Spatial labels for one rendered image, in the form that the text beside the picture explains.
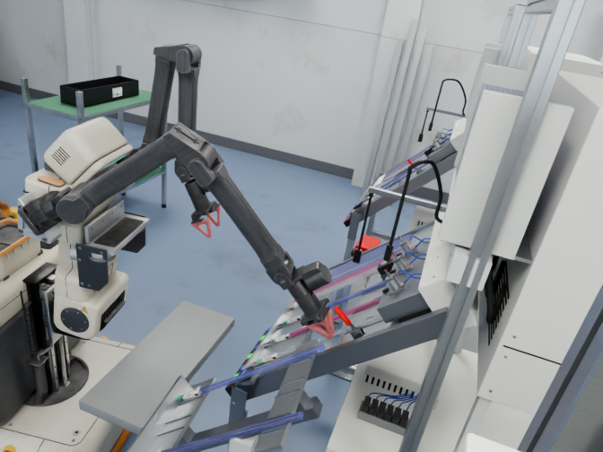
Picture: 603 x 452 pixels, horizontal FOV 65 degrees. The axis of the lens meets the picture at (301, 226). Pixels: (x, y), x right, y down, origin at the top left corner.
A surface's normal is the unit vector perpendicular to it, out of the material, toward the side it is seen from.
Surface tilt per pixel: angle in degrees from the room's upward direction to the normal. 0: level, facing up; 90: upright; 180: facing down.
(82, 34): 90
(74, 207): 96
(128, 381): 0
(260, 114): 90
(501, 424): 0
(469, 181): 90
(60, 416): 0
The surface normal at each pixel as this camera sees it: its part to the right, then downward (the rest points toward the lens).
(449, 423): 0.14, -0.88
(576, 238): -0.34, 0.38
